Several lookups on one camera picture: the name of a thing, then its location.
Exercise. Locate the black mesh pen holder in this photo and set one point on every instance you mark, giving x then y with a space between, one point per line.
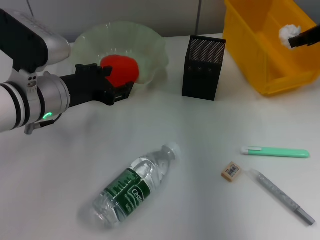
203 67

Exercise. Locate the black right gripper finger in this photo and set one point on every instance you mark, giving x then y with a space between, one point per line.
305 37

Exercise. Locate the pale green glass fruit plate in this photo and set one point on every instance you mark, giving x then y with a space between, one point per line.
145 45

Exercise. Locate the mint green utility knife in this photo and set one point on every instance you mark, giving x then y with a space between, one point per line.
275 152

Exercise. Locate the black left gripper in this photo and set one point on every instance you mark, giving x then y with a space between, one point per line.
85 87

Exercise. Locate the grey pen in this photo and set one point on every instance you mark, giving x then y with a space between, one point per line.
280 193

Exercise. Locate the orange fruit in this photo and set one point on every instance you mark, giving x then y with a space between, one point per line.
122 71

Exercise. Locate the beige eraser with barcode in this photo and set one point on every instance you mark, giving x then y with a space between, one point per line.
231 171

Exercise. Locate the yellow plastic bin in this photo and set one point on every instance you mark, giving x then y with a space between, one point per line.
262 50

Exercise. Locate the white paper ball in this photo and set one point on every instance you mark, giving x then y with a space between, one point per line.
287 32

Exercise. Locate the clear water bottle green label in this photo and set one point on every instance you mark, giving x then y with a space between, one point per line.
135 185

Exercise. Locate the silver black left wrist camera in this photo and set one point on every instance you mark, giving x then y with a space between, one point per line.
30 40

